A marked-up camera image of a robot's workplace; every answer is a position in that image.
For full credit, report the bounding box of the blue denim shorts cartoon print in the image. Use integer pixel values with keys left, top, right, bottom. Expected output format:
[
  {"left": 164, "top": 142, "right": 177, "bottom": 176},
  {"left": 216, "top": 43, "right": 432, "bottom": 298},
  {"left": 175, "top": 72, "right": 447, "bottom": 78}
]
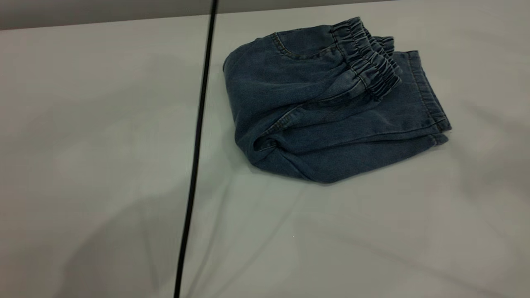
[{"left": 223, "top": 17, "right": 453, "bottom": 184}]

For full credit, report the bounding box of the long black braided cable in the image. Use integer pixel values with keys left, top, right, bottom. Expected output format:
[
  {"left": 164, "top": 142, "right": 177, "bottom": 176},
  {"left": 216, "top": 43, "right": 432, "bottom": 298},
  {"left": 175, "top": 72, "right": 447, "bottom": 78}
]
[{"left": 173, "top": 0, "right": 219, "bottom": 298}]

